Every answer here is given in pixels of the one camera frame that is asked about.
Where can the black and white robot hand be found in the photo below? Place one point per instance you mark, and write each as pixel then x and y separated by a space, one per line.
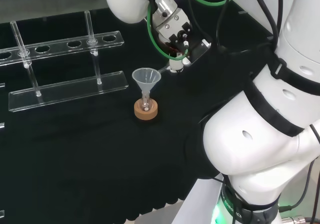
pixel 172 21

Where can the translucent plastic funnel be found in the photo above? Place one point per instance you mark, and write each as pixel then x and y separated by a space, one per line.
pixel 146 80

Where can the small round-bottom flask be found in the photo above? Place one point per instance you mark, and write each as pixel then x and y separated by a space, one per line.
pixel 145 105

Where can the clear funnel stand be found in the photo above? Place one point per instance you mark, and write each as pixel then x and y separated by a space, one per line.
pixel 62 92

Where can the grey tape piece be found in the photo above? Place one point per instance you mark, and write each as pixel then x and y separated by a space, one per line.
pixel 243 12
pixel 270 37

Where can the black bench cloth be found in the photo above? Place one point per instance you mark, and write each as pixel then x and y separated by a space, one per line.
pixel 75 159

